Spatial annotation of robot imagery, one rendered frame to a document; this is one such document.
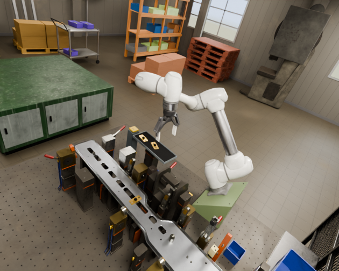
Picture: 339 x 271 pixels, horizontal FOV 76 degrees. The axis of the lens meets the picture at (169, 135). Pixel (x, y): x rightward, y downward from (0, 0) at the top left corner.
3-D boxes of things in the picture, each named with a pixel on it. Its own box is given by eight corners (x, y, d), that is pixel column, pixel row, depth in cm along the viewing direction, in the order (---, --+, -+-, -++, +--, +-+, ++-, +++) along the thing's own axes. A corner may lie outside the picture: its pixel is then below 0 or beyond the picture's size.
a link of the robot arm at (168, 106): (160, 97, 126) (159, 106, 129) (170, 104, 120) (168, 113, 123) (171, 94, 131) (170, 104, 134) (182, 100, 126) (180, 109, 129)
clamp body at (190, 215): (168, 240, 156) (181, 209, 135) (178, 232, 163) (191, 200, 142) (175, 247, 153) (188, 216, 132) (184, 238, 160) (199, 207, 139)
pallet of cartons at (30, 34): (72, 52, 626) (71, 26, 586) (23, 55, 538) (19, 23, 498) (58, 43, 666) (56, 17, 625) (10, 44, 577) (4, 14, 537)
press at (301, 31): (287, 105, 654) (342, 11, 511) (276, 114, 572) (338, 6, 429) (248, 87, 711) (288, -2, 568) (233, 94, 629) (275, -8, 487)
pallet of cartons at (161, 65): (125, 80, 546) (127, 49, 503) (158, 73, 637) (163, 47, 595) (150, 95, 506) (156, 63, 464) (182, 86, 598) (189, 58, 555)
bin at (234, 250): (221, 254, 156) (226, 247, 151) (228, 245, 163) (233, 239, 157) (234, 266, 150) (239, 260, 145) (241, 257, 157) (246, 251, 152)
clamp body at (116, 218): (101, 250, 141) (104, 219, 121) (117, 239, 149) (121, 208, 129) (107, 258, 138) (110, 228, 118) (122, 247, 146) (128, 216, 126)
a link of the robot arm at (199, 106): (182, 97, 170) (198, 91, 166) (187, 101, 187) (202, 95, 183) (186, 113, 168) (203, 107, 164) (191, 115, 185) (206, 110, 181)
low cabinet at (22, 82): (64, 85, 455) (62, 54, 418) (112, 120, 388) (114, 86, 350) (-40, 104, 336) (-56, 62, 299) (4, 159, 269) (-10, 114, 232)
